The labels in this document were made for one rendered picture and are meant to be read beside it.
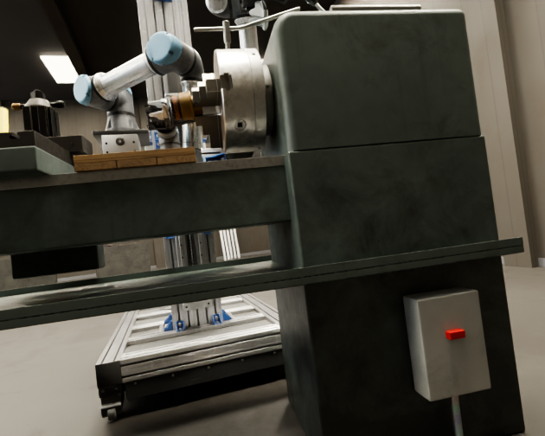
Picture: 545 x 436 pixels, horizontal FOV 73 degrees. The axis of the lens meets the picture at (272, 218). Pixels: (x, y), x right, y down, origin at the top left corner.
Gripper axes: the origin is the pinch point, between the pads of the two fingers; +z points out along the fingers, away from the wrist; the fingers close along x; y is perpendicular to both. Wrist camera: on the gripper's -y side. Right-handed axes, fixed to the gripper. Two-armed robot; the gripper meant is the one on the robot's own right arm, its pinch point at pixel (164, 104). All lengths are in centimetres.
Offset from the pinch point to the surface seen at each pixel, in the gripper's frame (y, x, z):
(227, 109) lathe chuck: -17.4, -6.5, 10.9
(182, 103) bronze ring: -5.1, -0.4, 1.0
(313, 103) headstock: -40.2, -9.0, 18.7
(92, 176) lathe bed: 19.0, -22.4, 13.5
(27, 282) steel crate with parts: 337, -83, -660
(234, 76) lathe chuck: -20.6, 2.1, 12.3
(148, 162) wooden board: 4.8, -20.3, 14.7
